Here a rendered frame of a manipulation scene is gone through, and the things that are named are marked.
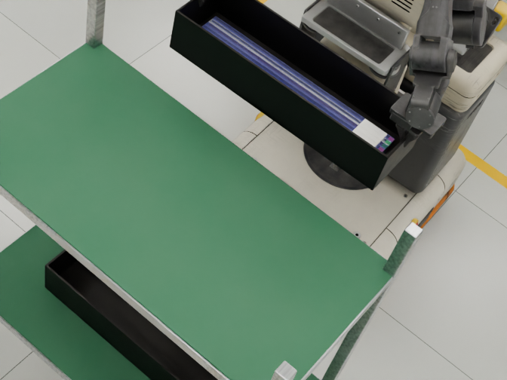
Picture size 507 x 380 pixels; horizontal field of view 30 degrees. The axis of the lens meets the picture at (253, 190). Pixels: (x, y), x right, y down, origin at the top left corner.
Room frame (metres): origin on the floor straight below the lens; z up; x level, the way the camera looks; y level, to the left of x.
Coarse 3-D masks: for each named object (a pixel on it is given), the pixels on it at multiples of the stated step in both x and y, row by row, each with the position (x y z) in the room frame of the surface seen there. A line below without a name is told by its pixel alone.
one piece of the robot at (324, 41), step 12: (372, 0) 1.78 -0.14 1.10; (384, 0) 1.77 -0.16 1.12; (396, 0) 1.75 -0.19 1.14; (408, 0) 1.74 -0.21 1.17; (420, 0) 1.72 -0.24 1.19; (384, 12) 1.77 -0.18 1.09; (396, 12) 1.75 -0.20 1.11; (408, 12) 1.74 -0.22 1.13; (420, 12) 1.72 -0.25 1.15; (408, 24) 1.74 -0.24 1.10; (336, 48) 1.81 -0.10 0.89; (348, 60) 1.78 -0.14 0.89; (360, 60) 1.79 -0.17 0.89
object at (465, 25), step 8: (456, 16) 1.61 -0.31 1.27; (464, 16) 1.61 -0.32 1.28; (472, 16) 1.61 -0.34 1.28; (456, 24) 1.59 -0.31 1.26; (464, 24) 1.59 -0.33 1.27; (472, 24) 1.59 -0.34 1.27; (456, 32) 1.58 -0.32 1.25; (464, 32) 1.58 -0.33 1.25; (456, 40) 1.58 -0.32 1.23; (464, 40) 1.58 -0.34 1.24; (472, 48) 1.60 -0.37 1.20
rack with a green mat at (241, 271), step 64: (64, 64) 1.44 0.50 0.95; (128, 64) 1.49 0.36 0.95; (0, 128) 1.21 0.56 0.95; (64, 128) 1.26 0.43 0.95; (128, 128) 1.31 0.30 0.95; (192, 128) 1.36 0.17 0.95; (0, 192) 1.07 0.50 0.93; (64, 192) 1.10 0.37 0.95; (128, 192) 1.14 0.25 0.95; (192, 192) 1.19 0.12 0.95; (256, 192) 1.24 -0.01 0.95; (0, 256) 1.25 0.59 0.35; (128, 256) 0.99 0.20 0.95; (192, 256) 1.04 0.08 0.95; (256, 256) 1.08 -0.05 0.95; (320, 256) 1.13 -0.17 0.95; (0, 320) 1.08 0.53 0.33; (64, 320) 1.12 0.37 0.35; (192, 320) 0.90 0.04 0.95; (256, 320) 0.94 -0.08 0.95; (320, 320) 0.98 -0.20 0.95
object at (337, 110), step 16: (224, 32) 1.57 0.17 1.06; (240, 48) 1.54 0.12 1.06; (256, 48) 1.55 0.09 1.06; (256, 64) 1.50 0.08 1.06; (272, 64) 1.52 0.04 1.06; (288, 80) 1.49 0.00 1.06; (304, 80) 1.50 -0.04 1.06; (304, 96) 1.45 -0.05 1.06; (320, 96) 1.47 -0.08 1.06; (336, 112) 1.43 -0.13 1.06; (352, 112) 1.45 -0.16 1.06; (352, 128) 1.40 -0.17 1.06; (368, 128) 1.42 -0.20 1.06; (384, 144) 1.38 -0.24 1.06
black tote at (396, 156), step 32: (192, 0) 1.57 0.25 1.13; (224, 0) 1.66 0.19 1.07; (256, 0) 1.63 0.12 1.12; (192, 32) 1.50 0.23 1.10; (256, 32) 1.62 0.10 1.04; (288, 32) 1.59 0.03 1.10; (224, 64) 1.46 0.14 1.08; (288, 64) 1.57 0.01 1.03; (320, 64) 1.55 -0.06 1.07; (352, 64) 1.53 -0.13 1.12; (256, 96) 1.42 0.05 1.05; (288, 96) 1.39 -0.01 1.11; (352, 96) 1.51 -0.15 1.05; (384, 96) 1.48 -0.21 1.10; (288, 128) 1.38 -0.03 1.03; (320, 128) 1.35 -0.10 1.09; (384, 128) 1.46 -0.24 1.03; (352, 160) 1.31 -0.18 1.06; (384, 160) 1.29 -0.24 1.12
